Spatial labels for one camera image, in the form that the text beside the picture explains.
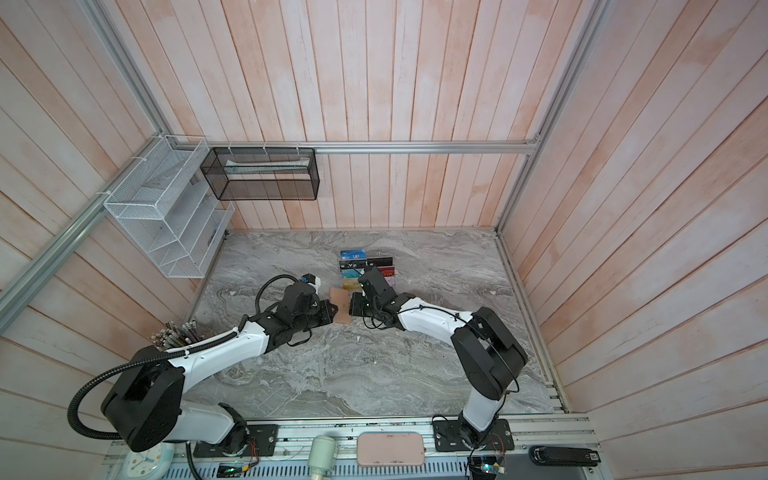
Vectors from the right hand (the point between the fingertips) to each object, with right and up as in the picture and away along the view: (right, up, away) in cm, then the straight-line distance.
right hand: (350, 303), depth 89 cm
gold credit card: (-1, +5, +13) cm, 13 cm away
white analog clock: (-44, -34, -21) cm, 60 cm away
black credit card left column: (0, +12, +11) cm, 16 cm away
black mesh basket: (-33, +45, +16) cm, 58 cm away
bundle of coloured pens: (-43, -6, -17) cm, 46 cm away
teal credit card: (0, +9, +11) cm, 14 cm away
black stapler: (+52, -33, -21) cm, 65 cm away
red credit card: (+12, +9, +10) cm, 18 cm away
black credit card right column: (+10, +13, +12) cm, 20 cm away
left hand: (-3, -3, -3) cm, 5 cm away
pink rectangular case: (+12, -33, -18) cm, 39 cm away
